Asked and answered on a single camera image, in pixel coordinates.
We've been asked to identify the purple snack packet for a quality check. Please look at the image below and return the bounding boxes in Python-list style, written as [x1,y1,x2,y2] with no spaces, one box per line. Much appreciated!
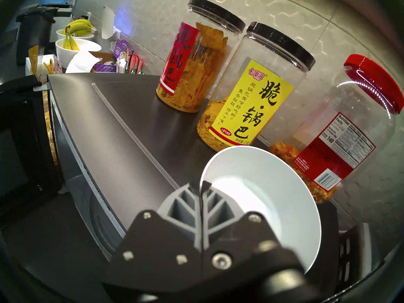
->
[113,39,134,58]

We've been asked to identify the yellow banana bunch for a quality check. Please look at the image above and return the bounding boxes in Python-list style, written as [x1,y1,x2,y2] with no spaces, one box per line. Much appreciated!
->
[62,19,96,37]

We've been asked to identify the black countertop appliance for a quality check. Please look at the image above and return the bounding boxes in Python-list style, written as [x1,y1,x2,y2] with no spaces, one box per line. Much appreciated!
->
[16,6,74,66]

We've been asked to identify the purple Nonni's snack box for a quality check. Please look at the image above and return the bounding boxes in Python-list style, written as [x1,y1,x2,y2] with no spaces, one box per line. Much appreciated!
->
[91,51,118,73]

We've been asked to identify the pink yellow snack packet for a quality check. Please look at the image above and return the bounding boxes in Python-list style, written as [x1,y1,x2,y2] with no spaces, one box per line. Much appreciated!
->
[43,55,63,75]

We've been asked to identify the black glass microwave door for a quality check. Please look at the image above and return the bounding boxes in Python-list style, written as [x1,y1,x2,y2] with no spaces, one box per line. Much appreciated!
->
[0,74,64,228]

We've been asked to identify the black microwave oven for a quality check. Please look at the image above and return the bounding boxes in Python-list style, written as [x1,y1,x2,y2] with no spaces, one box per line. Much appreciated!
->
[47,73,341,274]

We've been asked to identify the snack jar yellow label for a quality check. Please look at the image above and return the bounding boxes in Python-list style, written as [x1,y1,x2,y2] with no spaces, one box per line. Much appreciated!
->
[197,21,316,152]

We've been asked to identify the large white bowl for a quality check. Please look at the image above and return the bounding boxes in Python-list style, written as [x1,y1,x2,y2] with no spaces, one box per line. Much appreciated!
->
[55,38,102,69]

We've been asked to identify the white paper napkin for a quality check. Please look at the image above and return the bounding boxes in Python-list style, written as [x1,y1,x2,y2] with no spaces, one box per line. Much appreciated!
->
[65,50,101,74]

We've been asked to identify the small white bowl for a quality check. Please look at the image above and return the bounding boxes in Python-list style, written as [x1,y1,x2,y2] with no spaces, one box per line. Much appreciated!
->
[56,29,95,41]

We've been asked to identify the white wall outlet plate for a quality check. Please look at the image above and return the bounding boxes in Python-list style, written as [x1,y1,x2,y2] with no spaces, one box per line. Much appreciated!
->
[110,27,122,52]

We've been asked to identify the clear jar red lid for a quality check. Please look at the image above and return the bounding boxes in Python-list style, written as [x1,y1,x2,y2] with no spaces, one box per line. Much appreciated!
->
[269,54,404,205]

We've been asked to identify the snack jar red label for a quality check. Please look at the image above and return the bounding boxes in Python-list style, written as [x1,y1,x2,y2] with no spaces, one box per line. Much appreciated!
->
[156,0,246,113]

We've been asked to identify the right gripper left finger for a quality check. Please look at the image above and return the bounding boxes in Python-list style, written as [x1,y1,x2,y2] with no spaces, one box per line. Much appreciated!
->
[101,183,203,298]

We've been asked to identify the large clear madeleine bag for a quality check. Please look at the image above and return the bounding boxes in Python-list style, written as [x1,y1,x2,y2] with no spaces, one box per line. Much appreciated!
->
[43,91,59,166]

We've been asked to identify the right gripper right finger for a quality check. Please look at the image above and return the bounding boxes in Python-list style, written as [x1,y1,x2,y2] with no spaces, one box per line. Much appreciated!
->
[200,180,304,278]

